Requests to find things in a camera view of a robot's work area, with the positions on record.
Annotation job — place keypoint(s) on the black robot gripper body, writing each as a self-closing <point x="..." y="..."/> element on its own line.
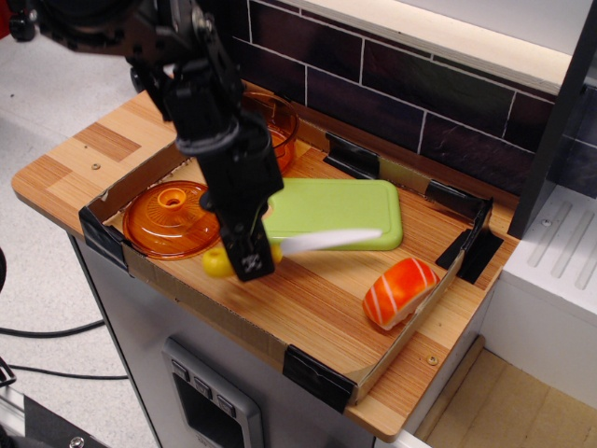
<point x="196" y="86"/>

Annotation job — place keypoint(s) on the salmon sushi toy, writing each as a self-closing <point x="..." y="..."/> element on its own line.
<point x="398" y="292"/>

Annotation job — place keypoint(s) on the green plastic cutting board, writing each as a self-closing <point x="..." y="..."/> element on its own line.
<point x="308" y="205"/>

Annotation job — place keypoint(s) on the orange transparent pot lid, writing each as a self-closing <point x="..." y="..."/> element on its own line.
<point x="168" y="222"/>

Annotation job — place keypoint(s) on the yellow handled white toy knife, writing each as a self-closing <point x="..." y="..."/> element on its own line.
<point x="215" y="261"/>

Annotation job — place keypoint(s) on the black vertical post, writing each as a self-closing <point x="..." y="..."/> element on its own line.
<point x="562" y="126"/>

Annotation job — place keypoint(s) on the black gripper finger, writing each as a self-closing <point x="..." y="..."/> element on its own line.
<point x="243" y="233"/>

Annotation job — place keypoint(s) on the cardboard fence with black tape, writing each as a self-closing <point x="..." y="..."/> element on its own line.
<point x="305" y="320"/>

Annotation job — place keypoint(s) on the orange transparent toy pot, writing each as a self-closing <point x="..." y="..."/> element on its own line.
<point x="282" y="121"/>

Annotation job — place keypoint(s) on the grey toy oven panel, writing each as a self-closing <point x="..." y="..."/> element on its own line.
<point x="218" y="412"/>

